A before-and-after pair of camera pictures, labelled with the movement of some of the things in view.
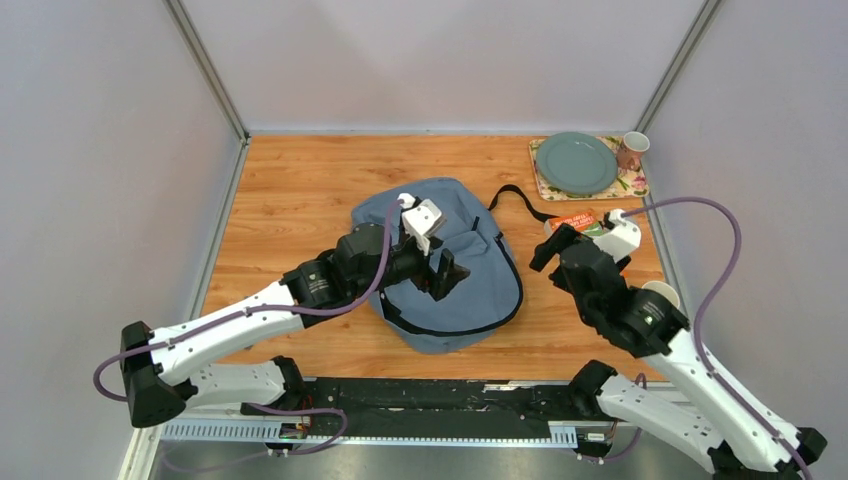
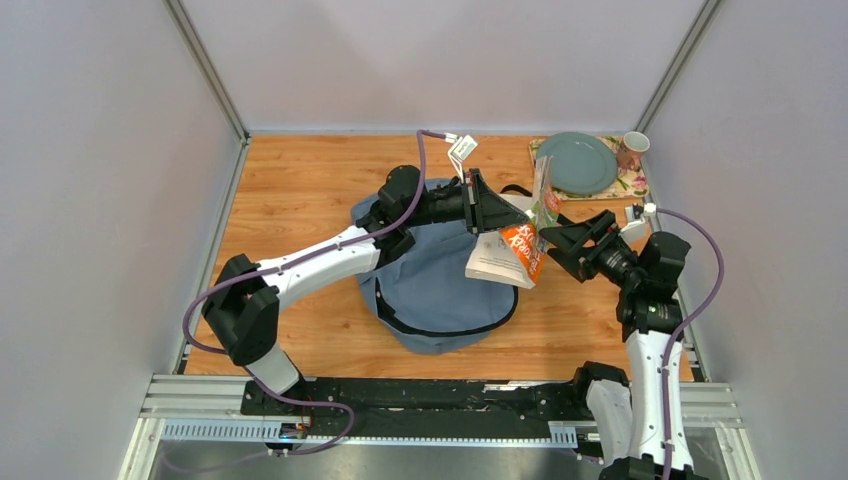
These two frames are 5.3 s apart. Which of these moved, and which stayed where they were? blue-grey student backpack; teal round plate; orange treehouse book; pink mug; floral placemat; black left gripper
Moved: black left gripper; orange treehouse book
Stayed: pink mug; teal round plate; blue-grey student backpack; floral placemat
